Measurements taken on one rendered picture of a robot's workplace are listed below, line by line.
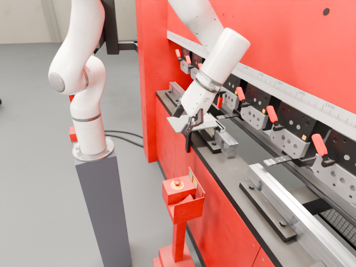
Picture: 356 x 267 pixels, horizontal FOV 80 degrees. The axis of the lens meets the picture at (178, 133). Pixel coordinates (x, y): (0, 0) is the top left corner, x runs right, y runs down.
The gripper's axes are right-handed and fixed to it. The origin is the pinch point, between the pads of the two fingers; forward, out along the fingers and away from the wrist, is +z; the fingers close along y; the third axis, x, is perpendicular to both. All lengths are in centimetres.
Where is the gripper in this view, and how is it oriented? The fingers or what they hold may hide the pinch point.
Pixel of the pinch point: (180, 122)
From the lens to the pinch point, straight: 72.5
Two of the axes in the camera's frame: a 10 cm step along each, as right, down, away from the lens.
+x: -8.1, -2.0, -5.5
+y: -3.1, -6.5, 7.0
